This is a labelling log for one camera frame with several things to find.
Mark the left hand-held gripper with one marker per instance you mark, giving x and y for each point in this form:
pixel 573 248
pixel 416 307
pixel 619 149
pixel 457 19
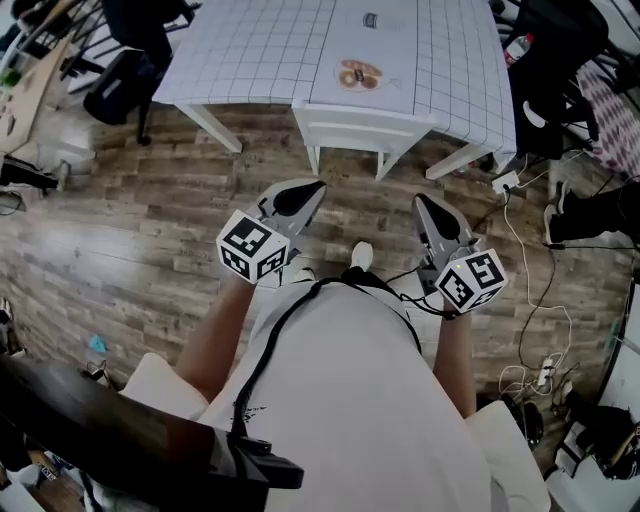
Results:
pixel 252 245

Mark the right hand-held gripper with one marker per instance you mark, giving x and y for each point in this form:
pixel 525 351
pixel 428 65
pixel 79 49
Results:
pixel 470 282

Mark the white wooden chair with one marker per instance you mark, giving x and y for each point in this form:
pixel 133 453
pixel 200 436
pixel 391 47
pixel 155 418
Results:
pixel 350 127

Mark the person's left forearm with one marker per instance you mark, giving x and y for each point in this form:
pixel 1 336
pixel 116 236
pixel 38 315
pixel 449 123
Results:
pixel 220 335

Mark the person's right forearm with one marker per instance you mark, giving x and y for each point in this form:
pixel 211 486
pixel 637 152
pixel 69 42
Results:
pixel 454 360

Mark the black metal chair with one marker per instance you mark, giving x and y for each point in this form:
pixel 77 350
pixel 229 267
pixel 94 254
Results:
pixel 555 75

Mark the black office chair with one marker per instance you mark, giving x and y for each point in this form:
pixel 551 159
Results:
pixel 130 65

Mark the person's white shoe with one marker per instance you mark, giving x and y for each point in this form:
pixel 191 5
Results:
pixel 304 275
pixel 361 255

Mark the white table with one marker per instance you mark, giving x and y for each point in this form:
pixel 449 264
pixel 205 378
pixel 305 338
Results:
pixel 210 125

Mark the white grid tablecloth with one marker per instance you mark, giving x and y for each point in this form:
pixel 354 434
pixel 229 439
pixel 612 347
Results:
pixel 250 50

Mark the white printed placemat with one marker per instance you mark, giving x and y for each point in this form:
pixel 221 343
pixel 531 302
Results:
pixel 365 45

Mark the clear bottle with red cap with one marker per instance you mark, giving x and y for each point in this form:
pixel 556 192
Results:
pixel 517 49

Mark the small white power strip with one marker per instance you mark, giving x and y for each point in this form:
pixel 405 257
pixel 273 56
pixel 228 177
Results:
pixel 546 371

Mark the purple patterned rug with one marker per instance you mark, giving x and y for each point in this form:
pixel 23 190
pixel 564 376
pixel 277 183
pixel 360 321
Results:
pixel 612 125

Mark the person's white shirt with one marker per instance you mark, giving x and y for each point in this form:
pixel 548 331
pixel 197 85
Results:
pixel 360 400

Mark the blue paper scrap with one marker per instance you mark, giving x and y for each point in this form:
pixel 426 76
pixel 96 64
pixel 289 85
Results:
pixel 97 343

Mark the black device box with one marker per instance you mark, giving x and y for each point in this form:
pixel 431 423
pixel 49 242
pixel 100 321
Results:
pixel 270 467

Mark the black bag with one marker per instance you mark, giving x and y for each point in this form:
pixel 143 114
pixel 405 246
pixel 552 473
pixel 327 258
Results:
pixel 607 435

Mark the light wooden desk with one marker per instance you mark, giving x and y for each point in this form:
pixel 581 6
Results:
pixel 30 95

